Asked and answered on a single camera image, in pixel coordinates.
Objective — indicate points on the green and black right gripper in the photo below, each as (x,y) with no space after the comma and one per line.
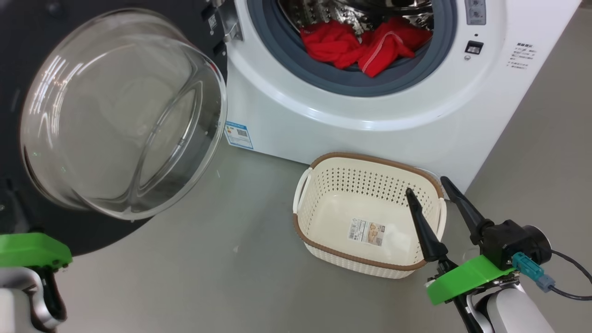
(462,277)

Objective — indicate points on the round glass washer door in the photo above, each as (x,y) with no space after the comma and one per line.
(115,120)

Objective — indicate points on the white front-load washing machine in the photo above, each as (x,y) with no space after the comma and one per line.
(370,125)

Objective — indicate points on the cream perforated laundry basket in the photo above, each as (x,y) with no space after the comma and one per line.
(333,217)

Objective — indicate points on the red and white garment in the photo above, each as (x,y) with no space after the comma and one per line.
(333,44)

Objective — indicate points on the blue energy label sticker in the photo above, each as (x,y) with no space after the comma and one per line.
(238,135)

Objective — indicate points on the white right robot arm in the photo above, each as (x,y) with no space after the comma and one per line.
(513,314)

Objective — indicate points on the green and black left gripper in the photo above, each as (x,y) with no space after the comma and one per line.
(32,249)

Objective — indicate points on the printed product label with barcode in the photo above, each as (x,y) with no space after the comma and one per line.
(366,232)

